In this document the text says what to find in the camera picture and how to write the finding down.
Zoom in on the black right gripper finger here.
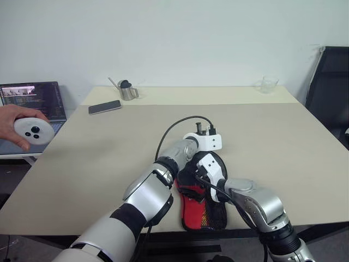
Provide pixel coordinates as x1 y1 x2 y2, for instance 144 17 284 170
178 187 195 198

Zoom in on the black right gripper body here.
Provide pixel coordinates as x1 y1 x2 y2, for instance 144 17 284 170
190 187 210 204

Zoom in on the black and red paddle case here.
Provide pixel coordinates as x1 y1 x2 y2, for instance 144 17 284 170
174 151 228 231

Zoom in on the white round controller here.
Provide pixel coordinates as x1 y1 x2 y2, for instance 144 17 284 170
13 116 55 146

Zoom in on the person's bare hand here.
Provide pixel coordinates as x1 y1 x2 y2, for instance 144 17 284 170
0 104 51 151

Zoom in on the stainless steel spouted pitcher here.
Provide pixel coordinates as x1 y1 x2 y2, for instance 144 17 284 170
107 77 140 101

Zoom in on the clear glass beaker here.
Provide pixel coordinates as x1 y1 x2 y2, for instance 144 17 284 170
256 75 280 94

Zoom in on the black smartphone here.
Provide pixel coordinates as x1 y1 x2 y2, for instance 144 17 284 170
88 99 123 116

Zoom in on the black chair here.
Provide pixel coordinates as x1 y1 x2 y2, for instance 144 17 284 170
305 46 349 151

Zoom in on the open grey laptop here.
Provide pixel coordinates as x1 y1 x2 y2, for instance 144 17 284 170
0 81 68 159

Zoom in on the white side table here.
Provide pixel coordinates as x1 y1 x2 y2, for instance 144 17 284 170
0 152 39 166

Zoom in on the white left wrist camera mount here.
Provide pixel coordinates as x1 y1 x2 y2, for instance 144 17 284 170
183 130 223 152

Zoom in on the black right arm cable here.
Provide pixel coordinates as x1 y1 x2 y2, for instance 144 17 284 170
194 167 271 262

